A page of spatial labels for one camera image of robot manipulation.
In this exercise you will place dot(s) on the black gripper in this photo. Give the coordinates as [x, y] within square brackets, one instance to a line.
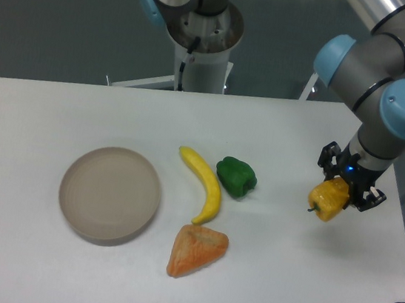
[362, 195]

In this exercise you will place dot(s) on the yellow bell pepper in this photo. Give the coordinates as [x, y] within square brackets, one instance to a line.
[328, 198]

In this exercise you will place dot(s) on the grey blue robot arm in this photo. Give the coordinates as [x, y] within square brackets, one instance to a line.
[368, 77]

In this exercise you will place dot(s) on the green bell pepper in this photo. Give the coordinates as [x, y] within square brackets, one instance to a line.
[237, 177]

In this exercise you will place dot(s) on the beige round plate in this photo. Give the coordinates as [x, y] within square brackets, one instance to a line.
[110, 195]

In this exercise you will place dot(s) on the yellow banana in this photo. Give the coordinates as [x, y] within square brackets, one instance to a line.
[206, 176]

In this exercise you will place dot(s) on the orange triangular pastry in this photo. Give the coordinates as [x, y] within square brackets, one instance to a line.
[195, 247]

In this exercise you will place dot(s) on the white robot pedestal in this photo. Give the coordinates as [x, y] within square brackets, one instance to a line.
[202, 47]

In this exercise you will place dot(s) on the white metal frame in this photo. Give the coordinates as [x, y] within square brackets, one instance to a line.
[154, 83]

